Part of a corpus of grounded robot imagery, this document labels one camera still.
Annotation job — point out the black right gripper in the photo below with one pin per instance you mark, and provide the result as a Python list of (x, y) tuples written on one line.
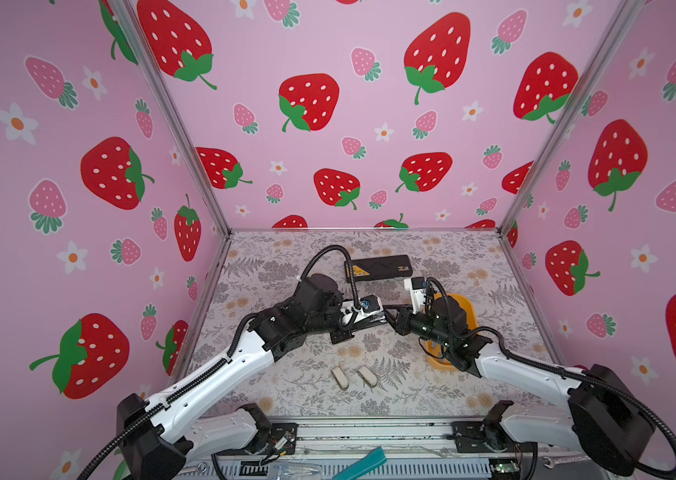
[(402, 321)]

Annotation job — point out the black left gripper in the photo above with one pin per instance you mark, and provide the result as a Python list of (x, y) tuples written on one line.
[(344, 330)]

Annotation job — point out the beige staple box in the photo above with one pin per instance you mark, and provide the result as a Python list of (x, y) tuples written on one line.
[(340, 378), (368, 376)]

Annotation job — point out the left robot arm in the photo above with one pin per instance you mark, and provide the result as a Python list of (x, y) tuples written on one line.
[(160, 435)]

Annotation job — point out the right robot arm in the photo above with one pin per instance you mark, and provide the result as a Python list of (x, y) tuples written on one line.
[(594, 412)]

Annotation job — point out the black flat tool case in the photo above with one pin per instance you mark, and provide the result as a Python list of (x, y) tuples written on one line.
[(382, 268)]

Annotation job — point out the yellow plastic tray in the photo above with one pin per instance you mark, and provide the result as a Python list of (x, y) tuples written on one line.
[(459, 314)]

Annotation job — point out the teal plastic tool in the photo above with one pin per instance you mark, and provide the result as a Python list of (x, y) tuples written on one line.
[(372, 461)]

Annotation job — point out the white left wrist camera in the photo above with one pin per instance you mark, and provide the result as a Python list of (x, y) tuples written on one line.
[(365, 305)]

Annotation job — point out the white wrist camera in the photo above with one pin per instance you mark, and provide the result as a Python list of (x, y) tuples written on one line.
[(365, 305), (419, 292)]

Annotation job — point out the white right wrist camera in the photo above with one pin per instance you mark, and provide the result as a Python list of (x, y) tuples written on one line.
[(419, 292)]

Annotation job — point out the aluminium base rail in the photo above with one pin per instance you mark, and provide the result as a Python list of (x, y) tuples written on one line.
[(398, 437)]

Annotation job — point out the grey slotted cable duct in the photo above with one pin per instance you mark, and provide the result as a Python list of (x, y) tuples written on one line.
[(393, 468)]

